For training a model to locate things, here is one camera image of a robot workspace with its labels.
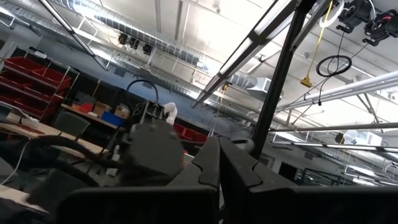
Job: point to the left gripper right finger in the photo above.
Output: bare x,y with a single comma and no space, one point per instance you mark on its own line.
239,174

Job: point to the metal shelf with red bins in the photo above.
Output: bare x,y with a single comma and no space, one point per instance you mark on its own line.
37,87

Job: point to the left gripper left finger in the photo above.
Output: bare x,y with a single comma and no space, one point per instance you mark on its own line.
206,168

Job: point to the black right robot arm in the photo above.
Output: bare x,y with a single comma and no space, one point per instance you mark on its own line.
152,149

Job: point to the blue storage bin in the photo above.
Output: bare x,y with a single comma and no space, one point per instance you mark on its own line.
112,119

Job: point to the green chair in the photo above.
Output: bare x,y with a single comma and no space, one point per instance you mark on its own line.
71,124

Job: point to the black metal rig frame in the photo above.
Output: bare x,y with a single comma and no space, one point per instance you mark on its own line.
280,77

